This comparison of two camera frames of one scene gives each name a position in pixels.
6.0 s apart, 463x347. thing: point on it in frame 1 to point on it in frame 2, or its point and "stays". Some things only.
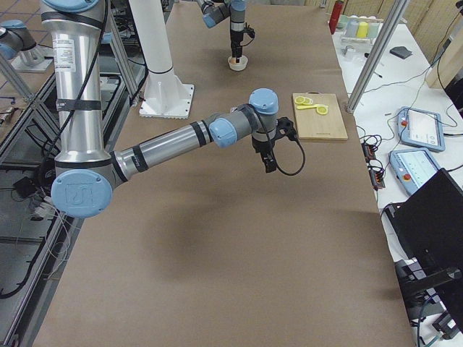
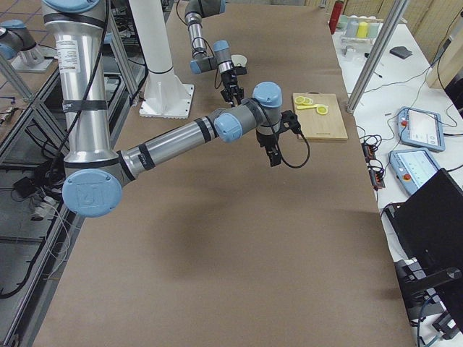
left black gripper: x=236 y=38 to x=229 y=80
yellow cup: x=362 y=32 stays
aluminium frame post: x=378 y=55 stays
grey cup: x=351 y=27 stays
